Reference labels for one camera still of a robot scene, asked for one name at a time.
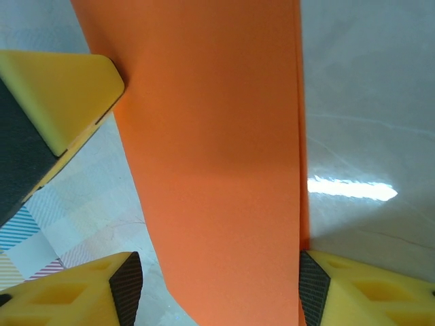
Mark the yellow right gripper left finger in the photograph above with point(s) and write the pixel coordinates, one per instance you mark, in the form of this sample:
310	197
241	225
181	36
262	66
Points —
68	299

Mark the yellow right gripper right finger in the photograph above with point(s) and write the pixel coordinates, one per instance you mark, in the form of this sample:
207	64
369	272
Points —
374	299

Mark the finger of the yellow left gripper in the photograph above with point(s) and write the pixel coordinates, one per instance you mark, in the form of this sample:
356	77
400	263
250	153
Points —
51	102

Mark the orange square paper sheet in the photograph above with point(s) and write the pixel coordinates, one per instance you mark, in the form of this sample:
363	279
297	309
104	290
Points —
210	136

